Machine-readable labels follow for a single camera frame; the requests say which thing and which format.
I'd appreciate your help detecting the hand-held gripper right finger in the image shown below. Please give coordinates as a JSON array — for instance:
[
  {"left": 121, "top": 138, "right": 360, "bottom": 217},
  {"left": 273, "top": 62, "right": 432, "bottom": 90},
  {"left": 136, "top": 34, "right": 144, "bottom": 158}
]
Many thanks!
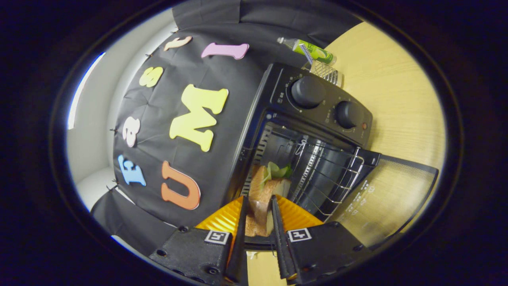
[{"left": 271, "top": 195, "right": 371, "bottom": 286}]

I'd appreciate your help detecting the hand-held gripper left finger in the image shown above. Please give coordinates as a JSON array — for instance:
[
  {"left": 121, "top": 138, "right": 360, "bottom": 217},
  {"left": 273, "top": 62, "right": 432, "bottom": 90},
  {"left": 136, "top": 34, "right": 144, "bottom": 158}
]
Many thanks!
[{"left": 149, "top": 195, "right": 250, "bottom": 286}]

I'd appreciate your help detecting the sandwich with lettuce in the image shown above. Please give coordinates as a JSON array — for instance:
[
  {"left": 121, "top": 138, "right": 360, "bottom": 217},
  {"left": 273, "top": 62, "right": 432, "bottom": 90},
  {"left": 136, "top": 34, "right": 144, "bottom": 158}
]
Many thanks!
[{"left": 245, "top": 161, "right": 293, "bottom": 238}]

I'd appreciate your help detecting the black toaster oven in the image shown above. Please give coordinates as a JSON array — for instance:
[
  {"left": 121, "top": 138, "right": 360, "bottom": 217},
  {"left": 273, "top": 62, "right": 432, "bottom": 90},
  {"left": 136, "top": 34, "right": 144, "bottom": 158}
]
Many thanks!
[{"left": 226, "top": 62, "right": 439, "bottom": 249}]

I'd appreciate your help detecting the striped straw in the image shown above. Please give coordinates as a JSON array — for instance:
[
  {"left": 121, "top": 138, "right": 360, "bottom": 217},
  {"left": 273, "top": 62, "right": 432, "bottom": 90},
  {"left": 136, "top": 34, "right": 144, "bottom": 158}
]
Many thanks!
[{"left": 298, "top": 43, "right": 315, "bottom": 66}]

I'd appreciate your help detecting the green label drink bottle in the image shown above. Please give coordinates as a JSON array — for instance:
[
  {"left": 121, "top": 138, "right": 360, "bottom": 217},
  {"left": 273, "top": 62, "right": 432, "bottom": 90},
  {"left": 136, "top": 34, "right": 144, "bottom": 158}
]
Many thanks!
[{"left": 277, "top": 37, "right": 337, "bottom": 66}]

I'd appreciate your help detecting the metal wire basket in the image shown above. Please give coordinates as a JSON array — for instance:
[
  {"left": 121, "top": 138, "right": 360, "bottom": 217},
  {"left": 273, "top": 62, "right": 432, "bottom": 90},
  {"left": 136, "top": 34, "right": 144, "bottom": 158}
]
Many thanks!
[{"left": 302, "top": 60, "right": 345, "bottom": 88}]

